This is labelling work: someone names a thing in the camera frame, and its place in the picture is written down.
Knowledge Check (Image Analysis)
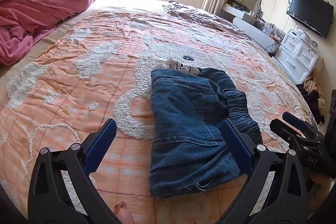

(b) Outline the blue denim pants lace trim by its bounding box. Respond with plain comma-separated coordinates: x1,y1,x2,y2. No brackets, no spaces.
149,68,263,197

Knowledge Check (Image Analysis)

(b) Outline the person right hand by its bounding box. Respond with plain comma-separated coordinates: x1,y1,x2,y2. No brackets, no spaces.
309,173,333,214

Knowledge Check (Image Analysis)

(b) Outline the person left hand thumb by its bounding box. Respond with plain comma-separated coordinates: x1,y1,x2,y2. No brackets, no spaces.
113,201,135,224

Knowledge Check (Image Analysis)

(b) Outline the pile of brown black clothes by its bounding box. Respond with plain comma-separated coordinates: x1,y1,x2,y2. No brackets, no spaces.
296,70,326,124

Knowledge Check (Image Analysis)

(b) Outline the white drawer cabinet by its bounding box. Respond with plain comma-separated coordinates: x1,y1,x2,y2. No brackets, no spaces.
272,28,323,85

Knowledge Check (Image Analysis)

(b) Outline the orange bedspread with bear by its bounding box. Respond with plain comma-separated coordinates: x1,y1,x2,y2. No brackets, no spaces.
1,0,310,223

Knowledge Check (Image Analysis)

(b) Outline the white low bench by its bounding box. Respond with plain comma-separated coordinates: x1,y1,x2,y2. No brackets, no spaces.
233,17,280,57

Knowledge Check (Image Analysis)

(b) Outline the black flat television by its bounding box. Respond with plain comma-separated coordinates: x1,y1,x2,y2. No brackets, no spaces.
286,0,334,38

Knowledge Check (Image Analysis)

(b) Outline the purple patterned cloth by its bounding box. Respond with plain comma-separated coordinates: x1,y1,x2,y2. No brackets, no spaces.
162,1,246,36

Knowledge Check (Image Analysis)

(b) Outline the pink duvet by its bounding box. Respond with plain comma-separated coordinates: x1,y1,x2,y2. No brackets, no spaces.
1,0,95,65

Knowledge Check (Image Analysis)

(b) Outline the black tracking camera box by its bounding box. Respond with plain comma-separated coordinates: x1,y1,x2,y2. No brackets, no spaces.
325,89,336,154

